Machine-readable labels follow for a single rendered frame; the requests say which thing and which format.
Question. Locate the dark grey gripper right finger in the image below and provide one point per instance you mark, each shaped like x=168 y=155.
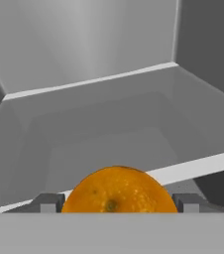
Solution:
x=186 y=199

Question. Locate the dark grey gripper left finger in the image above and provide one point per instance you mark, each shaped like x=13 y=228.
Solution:
x=48 y=200

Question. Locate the orange fruit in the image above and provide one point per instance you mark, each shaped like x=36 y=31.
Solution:
x=119 y=191

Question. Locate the glass fridge shelf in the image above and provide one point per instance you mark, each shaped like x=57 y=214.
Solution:
x=117 y=125

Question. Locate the grey fridge interior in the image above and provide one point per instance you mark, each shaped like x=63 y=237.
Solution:
x=84 y=49

